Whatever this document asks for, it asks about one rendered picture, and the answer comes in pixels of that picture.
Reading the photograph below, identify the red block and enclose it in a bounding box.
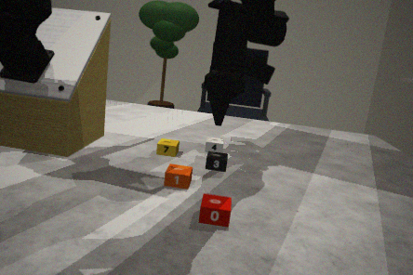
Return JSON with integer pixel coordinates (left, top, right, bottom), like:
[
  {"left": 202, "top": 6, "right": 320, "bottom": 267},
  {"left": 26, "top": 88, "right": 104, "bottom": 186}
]
[{"left": 199, "top": 194, "right": 232, "bottom": 228}]

